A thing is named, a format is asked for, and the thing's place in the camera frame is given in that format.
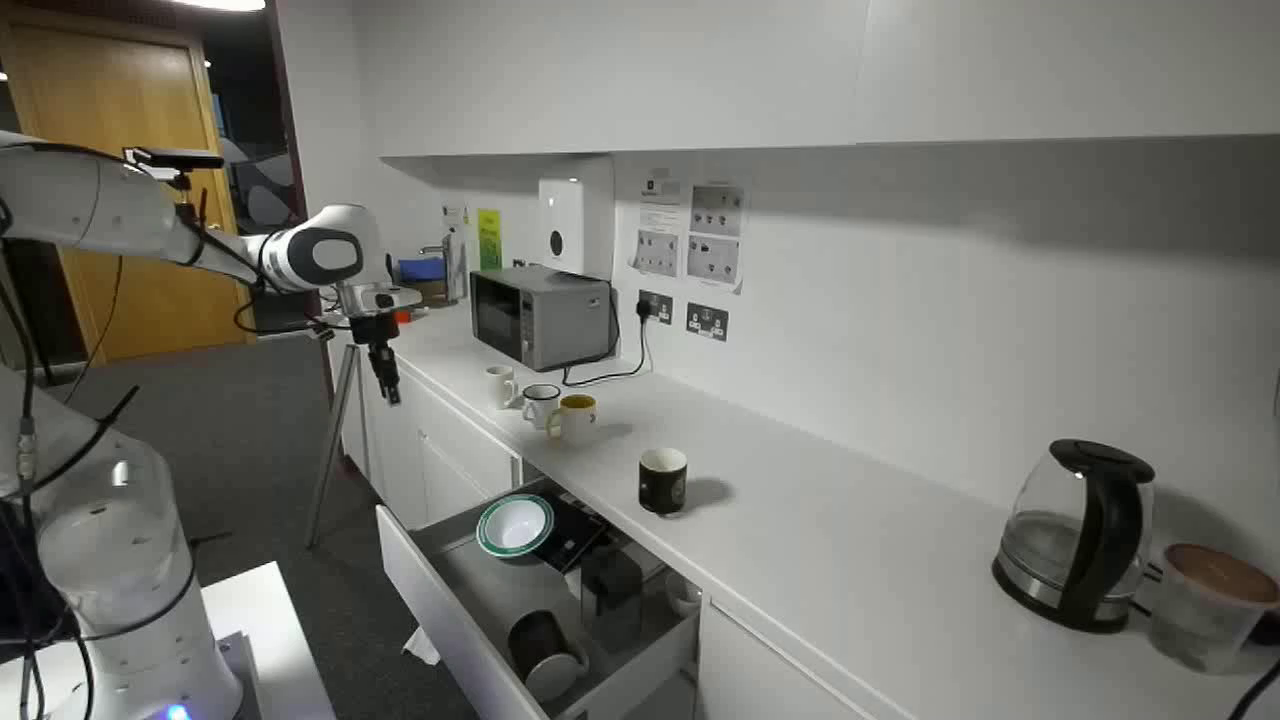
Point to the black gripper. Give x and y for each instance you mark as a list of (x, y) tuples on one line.
[(372, 325)]

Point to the green and white bowl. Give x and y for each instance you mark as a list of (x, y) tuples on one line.
[(514, 527)]

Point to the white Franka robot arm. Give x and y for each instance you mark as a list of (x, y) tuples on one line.
[(83, 202)]

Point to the open grey kitchen drawer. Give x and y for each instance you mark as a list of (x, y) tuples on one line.
[(440, 626)]

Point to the grey tripod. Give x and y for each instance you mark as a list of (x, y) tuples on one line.
[(332, 427)]

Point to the blue box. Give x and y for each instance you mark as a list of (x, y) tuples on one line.
[(421, 270)]

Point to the plain white mug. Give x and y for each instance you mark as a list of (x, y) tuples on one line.
[(508, 385)]

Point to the slim clear bottle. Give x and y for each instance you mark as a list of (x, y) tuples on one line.
[(457, 260)]

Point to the white mug blue rim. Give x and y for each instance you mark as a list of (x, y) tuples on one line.
[(536, 404)]

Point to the white paper towel dispenser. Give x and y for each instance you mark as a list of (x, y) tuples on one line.
[(562, 226)]

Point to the black purple box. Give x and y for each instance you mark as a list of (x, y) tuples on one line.
[(583, 533)]

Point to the white robot stand table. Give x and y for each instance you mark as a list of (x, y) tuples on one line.
[(280, 641)]

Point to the black mug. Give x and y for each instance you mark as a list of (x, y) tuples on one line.
[(662, 483)]

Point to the instruction poster with header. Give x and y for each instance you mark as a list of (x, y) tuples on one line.
[(656, 245)]

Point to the small black cup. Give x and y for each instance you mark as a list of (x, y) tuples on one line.
[(609, 578)]

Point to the dark mug lying sideways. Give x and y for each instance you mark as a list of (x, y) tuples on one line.
[(547, 647)]

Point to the instruction poster two photos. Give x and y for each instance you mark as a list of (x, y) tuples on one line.
[(715, 242)]

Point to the wooden door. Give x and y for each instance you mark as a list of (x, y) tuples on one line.
[(135, 93)]

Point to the ceiling lamp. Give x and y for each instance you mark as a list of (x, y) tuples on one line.
[(221, 7)]

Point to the white lower cabinets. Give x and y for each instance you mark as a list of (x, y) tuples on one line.
[(775, 666)]

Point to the white cabinets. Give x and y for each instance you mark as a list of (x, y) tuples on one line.
[(775, 666), (801, 66)]

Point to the white upper cabinets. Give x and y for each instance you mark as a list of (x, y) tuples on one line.
[(801, 66)]

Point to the plastic container brown lid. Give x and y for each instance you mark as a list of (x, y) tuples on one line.
[(1204, 613)]

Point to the yellow green wall sign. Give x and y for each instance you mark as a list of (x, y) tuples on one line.
[(491, 242)]

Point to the wall socket with plug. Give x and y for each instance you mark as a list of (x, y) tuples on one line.
[(655, 304)]

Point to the black camera on boom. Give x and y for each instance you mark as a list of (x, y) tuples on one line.
[(175, 156)]

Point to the empty double wall socket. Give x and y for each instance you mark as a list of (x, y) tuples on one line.
[(706, 320)]

